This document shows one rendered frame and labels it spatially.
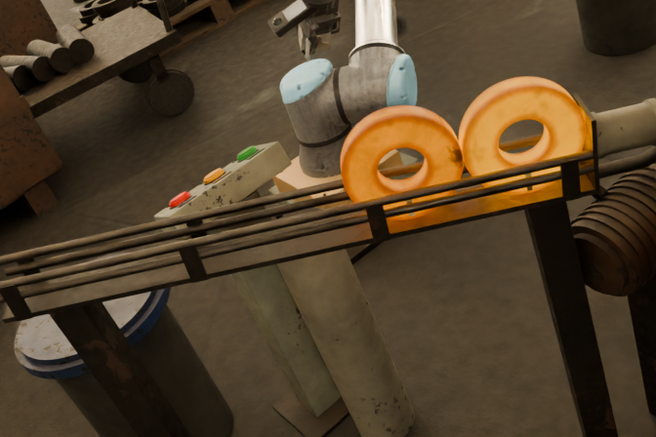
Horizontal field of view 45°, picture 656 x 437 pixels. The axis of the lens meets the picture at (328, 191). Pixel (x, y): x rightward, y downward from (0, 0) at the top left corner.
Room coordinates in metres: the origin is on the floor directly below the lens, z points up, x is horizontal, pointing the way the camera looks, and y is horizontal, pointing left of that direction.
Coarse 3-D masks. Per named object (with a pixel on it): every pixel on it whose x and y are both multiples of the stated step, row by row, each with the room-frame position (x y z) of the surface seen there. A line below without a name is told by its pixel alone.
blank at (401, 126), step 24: (384, 120) 0.85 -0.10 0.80; (408, 120) 0.84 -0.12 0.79; (432, 120) 0.84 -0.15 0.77; (360, 144) 0.85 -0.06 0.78; (384, 144) 0.85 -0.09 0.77; (408, 144) 0.84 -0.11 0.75; (432, 144) 0.84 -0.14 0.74; (456, 144) 0.83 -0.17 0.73; (360, 168) 0.85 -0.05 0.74; (432, 168) 0.84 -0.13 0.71; (456, 168) 0.84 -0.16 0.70; (360, 192) 0.86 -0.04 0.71; (384, 192) 0.85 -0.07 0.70; (408, 216) 0.85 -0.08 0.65
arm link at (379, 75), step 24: (360, 0) 2.03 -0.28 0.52; (384, 0) 2.00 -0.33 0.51; (360, 24) 1.97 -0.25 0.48; (384, 24) 1.94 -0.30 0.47; (360, 48) 1.89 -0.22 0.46; (384, 48) 1.86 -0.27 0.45; (360, 72) 1.82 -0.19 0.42; (384, 72) 1.79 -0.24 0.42; (408, 72) 1.81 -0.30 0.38; (360, 96) 1.79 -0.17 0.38; (384, 96) 1.76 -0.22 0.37; (408, 96) 1.76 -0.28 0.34; (360, 120) 1.81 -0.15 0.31
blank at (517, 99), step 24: (480, 96) 0.85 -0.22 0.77; (504, 96) 0.82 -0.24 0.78; (528, 96) 0.82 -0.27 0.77; (552, 96) 0.81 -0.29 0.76; (480, 120) 0.83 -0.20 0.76; (504, 120) 0.82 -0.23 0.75; (552, 120) 0.81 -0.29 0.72; (576, 120) 0.81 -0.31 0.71; (480, 144) 0.83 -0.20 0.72; (552, 144) 0.82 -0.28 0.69; (576, 144) 0.81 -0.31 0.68; (480, 168) 0.83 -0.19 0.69; (504, 168) 0.83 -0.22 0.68; (552, 168) 0.82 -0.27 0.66; (504, 192) 0.83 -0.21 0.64; (528, 192) 0.82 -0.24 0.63
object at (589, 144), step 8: (576, 96) 0.85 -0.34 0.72; (584, 104) 0.83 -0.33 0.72; (584, 112) 0.81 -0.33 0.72; (592, 120) 0.79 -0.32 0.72; (592, 128) 0.79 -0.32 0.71; (592, 136) 0.79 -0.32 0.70; (584, 144) 0.82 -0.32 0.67; (592, 144) 0.79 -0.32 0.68; (592, 160) 0.80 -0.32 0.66; (592, 176) 0.80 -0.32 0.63
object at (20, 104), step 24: (0, 72) 2.75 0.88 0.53; (0, 96) 2.72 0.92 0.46; (0, 120) 2.69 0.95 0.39; (24, 120) 2.74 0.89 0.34; (0, 144) 2.67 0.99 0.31; (24, 144) 2.71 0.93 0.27; (48, 144) 2.75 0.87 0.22; (0, 168) 2.65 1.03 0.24; (24, 168) 2.69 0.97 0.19; (48, 168) 2.73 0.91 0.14; (0, 192) 2.62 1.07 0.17; (24, 192) 2.67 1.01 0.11; (48, 192) 2.71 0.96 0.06
